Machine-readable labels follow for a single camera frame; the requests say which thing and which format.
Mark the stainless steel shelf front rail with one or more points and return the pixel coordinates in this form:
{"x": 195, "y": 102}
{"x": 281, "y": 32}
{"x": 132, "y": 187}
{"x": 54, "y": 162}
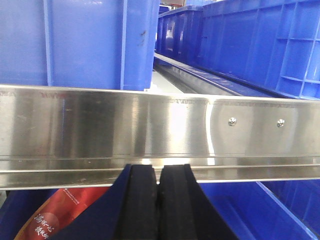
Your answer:
{"x": 62, "y": 137}

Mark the red snack package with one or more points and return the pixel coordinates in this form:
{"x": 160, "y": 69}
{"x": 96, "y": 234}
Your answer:
{"x": 61, "y": 209}

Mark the far blue crate behind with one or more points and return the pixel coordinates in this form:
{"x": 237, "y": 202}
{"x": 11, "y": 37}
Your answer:
{"x": 179, "y": 33}

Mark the rail screw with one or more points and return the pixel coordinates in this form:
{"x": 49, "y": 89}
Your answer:
{"x": 280, "y": 123}
{"x": 232, "y": 121}

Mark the lower middle blue bin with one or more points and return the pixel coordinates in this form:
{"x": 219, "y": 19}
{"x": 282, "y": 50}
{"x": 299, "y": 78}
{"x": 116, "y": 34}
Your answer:
{"x": 253, "y": 212}

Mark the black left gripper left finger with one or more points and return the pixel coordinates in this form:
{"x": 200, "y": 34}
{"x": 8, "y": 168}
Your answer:
{"x": 127, "y": 211}

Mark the ribbed blue crate right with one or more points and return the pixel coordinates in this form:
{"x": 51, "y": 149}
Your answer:
{"x": 271, "y": 44}

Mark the lower right blue bin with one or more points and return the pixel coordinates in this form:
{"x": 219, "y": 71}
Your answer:
{"x": 301, "y": 197}

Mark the roller track rail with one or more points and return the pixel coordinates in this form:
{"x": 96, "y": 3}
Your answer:
{"x": 190, "y": 79}

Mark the large blue bin on shelf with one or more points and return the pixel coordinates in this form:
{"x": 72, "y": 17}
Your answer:
{"x": 101, "y": 44}

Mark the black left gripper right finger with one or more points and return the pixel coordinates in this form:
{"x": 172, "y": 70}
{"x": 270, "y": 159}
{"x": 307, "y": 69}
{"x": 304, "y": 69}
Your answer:
{"x": 185, "y": 213}

